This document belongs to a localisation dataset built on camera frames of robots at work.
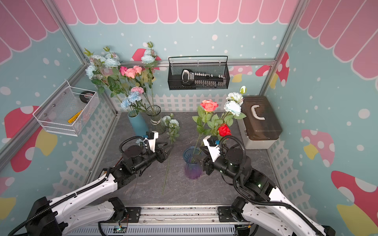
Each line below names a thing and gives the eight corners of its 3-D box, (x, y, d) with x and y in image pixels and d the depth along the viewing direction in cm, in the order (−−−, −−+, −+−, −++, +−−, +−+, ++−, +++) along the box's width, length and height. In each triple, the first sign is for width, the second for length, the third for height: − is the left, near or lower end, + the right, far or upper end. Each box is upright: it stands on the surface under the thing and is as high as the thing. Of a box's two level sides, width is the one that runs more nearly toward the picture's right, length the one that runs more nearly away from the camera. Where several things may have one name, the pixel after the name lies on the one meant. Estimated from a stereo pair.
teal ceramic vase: (136, 141, 106) (124, 121, 89) (139, 131, 112) (129, 110, 95) (146, 141, 106) (137, 121, 89) (149, 131, 112) (140, 110, 95)
